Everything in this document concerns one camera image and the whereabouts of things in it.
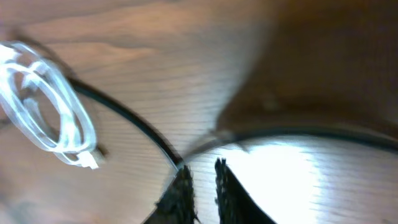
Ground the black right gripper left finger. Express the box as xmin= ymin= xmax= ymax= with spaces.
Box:
xmin=143 ymin=166 xmax=199 ymax=224

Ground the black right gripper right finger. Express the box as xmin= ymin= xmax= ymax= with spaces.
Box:
xmin=215 ymin=158 xmax=275 ymax=224

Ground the white cable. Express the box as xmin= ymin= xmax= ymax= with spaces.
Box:
xmin=0 ymin=41 xmax=103 ymax=170

